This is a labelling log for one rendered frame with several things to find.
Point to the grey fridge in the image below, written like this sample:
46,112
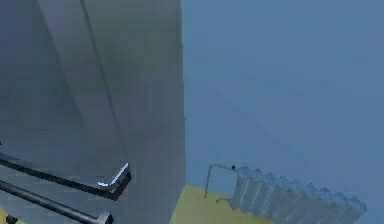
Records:
100,100

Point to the grey ribbed radiator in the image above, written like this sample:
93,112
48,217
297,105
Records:
293,200

